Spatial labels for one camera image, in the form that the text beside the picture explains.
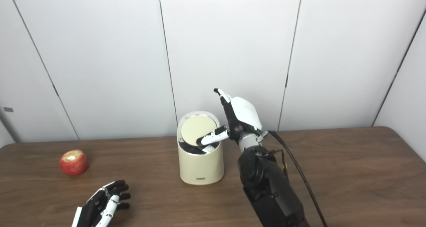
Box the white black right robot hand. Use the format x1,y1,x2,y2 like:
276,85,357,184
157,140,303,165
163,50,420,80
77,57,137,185
196,88,263,146

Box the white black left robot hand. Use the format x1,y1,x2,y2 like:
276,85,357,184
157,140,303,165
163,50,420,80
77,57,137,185
72,180,131,227

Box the round cream bin lid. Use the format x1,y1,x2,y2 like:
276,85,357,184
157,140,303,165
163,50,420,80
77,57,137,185
181,115,217,146

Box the red apple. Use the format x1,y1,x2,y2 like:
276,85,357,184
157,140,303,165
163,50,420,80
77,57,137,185
60,150,89,176

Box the black bin liner bag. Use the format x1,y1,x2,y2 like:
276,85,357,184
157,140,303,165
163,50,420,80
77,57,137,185
179,140,220,155

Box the cream-colored bin body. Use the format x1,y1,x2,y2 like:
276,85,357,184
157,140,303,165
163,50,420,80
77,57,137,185
177,111,224,185

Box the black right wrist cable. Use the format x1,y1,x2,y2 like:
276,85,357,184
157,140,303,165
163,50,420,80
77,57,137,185
260,130,328,227

